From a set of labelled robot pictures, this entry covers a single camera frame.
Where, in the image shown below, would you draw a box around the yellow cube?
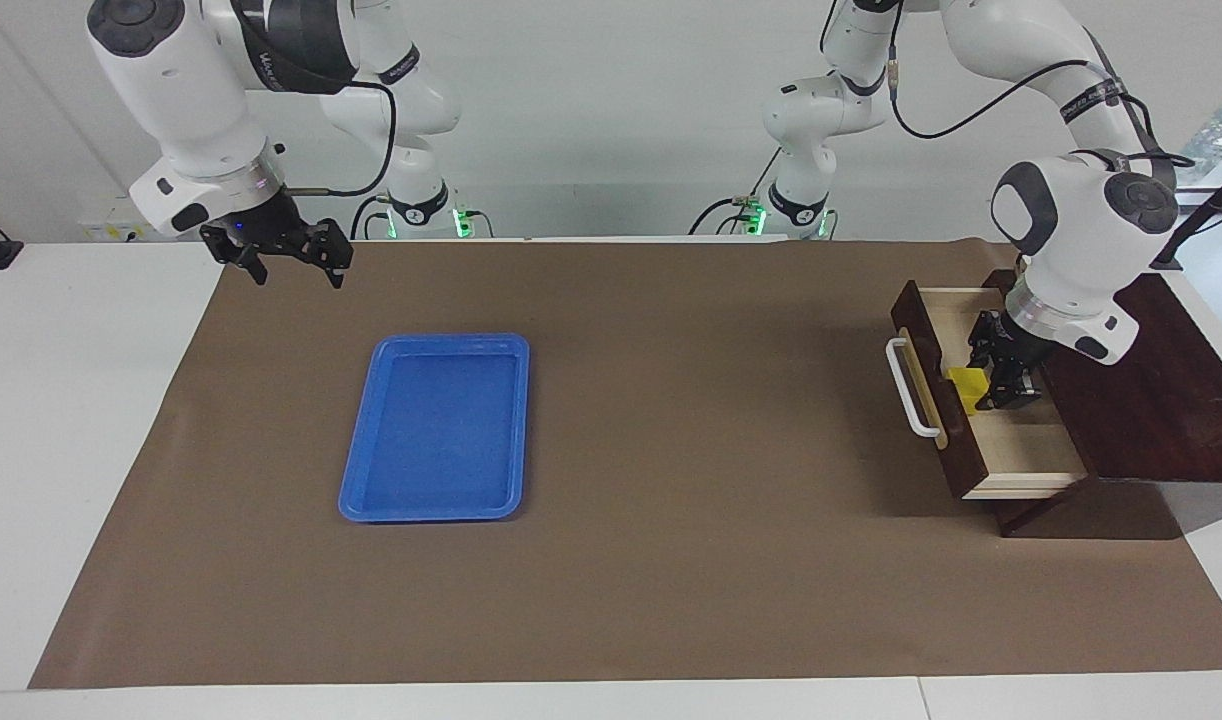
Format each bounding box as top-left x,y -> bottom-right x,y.
946,367 -> 991,416

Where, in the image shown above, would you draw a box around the dark wooden drawer cabinet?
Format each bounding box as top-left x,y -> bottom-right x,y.
981,268 -> 1222,539

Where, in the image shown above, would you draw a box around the blue plastic tray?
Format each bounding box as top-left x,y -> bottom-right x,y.
338,333 -> 531,524

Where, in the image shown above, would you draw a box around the black clamp stand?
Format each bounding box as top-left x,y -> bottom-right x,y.
1149,160 -> 1222,272

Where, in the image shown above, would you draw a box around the window with greenery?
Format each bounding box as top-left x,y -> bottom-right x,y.
1171,75 -> 1222,191

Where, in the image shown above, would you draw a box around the brown table mat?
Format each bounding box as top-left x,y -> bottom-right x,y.
28,238 -> 1222,689

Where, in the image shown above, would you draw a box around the black base power cable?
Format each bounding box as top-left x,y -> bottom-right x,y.
688,198 -> 762,237
349,195 -> 392,242

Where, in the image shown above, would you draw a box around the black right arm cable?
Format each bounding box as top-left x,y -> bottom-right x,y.
231,0 -> 399,199

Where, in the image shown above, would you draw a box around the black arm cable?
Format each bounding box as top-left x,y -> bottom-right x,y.
231,0 -> 399,199
821,0 -> 1198,169

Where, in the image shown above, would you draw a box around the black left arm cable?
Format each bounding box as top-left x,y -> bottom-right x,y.
821,0 -> 1198,169

